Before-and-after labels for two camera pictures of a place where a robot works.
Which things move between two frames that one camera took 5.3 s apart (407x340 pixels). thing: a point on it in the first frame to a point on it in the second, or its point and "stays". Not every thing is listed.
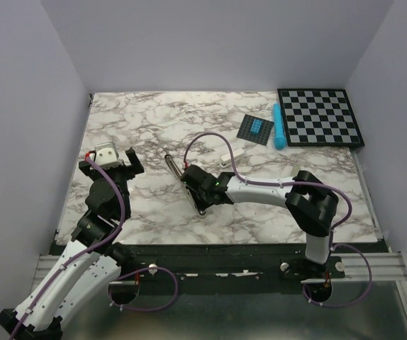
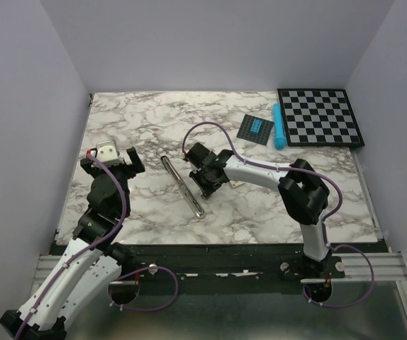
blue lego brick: x=256 y=127 stays
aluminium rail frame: x=354 y=296 stays
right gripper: x=201 y=205 to x=205 y=190
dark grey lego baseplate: x=262 y=137 stays
